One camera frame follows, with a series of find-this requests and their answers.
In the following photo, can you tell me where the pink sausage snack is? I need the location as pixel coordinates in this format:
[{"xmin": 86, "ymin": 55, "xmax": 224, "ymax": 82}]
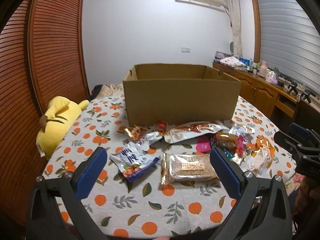
[{"xmin": 196, "ymin": 132, "xmax": 245, "ymax": 157}]

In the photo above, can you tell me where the white chicken feet snack pack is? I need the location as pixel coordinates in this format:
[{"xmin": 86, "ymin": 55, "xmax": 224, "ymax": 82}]
[{"xmin": 164, "ymin": 122, "xmax": 229, "ymax": 144}]

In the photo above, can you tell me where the wooden sideboard cabinet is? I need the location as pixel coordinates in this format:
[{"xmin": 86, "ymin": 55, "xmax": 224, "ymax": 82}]
[{"xmin": 213, "ymin": 62, "xmax": 299, "ymax": 127}]

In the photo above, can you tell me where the beige curtain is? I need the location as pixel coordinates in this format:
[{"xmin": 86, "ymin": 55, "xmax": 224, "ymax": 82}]
[{"xmin": 227, "ymin": 0, "xmax": 243, "ymax": 57}]

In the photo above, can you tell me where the grey window blind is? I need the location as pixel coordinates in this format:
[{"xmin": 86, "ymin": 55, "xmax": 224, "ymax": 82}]
[{"xmin": 258, "ymin": 0, "xmax": 319, "ymax": 94}]

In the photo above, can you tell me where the red white silver snack pouch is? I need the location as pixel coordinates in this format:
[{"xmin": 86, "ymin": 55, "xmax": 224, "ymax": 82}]
[{"xmin": 136, "ymin": 121, "xmax": 168, "ymax": 152}]

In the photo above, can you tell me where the folded floral cloth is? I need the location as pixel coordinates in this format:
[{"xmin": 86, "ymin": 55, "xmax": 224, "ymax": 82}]
[{"xmin": 219, "ymin": 56, "xmax": 246, "ymax": 68}]

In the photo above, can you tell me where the clear brown cake pack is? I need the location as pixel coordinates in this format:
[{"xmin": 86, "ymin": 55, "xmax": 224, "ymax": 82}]
[{"xmin": 160, "ymin": 153, "xmax": 218, "ymax": 185}]

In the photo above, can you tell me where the person's right hand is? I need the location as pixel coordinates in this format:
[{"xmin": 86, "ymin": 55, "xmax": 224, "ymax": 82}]
[{"xmin": 295, "ymin": 176, "xmax": 319, "ymax": 214}]

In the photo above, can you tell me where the blue white duck gizzard pouch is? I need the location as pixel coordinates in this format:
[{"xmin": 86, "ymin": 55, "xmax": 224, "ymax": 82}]
[{"xmin": 110, "ymin": 142, "xmax": 159, "ymax": 183}]

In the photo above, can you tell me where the orange print tablecloth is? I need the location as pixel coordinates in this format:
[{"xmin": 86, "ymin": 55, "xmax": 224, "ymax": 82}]
[{"xmin": 43, "ymin": 92, "xmax": 302, "ymax": 238}]

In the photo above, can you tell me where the white wall switch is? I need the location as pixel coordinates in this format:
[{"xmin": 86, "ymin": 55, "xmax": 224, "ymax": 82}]
[{"xmin": 181, "ymin": 47, "xmax": 190, "ymax": 53}]

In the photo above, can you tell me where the brown cardboard box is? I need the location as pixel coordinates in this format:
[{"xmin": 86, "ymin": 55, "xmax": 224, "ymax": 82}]
[{"xmin": 123, "ymin": 63, "xmax": 241, "ymax": 126}]

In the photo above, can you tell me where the wooden louvered wardrobe door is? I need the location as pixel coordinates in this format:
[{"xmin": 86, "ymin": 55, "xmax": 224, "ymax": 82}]
[{"xmin": 1, "ymin": 0, "xmax": 89, "ymax": 225}]

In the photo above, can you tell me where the gold foil snack packet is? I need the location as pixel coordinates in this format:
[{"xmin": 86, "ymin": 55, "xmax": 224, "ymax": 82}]
[{"xmin": 124, "ymin": 125, "xmax": 149, "ymax": 142}]

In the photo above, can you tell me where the yellow plush toy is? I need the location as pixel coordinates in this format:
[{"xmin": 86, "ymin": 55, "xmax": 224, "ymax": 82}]
[{"xmin": 36, "ymin": 96, "xmax": 89, "ymax": 160}]

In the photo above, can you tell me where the pink plastic bag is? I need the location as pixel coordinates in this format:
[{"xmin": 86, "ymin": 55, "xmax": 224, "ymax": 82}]
[{"xmin": 265, "ymin": 70, "xmax": 278, "ymax": 85}]

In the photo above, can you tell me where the silver orange snack pouch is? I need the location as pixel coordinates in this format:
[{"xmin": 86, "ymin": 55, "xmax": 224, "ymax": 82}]
[{"xmin": 247, "ymin": 135, "xmax": 275, "ymax": 176}]

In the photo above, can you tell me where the pink bottle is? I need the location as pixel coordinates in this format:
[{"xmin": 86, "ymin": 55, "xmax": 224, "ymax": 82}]
[{"xmin": 259, "ymin": 61, "xmax": 268, "ymax": 78}]

